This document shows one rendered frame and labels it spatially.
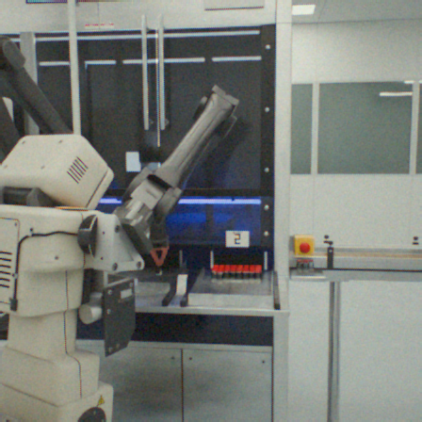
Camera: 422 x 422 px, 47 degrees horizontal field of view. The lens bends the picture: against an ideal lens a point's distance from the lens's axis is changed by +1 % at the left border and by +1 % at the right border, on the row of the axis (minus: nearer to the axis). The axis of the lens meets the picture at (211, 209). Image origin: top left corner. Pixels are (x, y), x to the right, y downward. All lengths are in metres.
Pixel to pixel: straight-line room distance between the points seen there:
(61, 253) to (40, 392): 0.33
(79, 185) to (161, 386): 1.18
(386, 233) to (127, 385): 5.06
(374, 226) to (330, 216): 0.58
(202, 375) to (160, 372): 0.17
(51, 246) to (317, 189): 5.63
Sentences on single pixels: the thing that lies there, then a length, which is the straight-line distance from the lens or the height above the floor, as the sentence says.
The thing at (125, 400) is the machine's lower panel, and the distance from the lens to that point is 2.13.
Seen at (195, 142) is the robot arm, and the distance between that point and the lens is 1.16.
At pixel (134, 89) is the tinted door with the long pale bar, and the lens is 1.89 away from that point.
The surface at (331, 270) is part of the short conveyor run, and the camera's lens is 1.98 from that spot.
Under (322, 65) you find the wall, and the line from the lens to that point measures 6.52.
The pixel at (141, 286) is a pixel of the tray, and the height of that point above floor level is 0.90.
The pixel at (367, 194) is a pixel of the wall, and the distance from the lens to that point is 6.55.
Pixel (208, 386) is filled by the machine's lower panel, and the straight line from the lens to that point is 2.03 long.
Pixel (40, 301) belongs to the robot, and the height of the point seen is 1.04.
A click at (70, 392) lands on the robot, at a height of 0.84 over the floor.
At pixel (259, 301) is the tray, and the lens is 1.49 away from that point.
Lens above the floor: 1.35
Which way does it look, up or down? 7 degrees down
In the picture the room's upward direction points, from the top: straight up
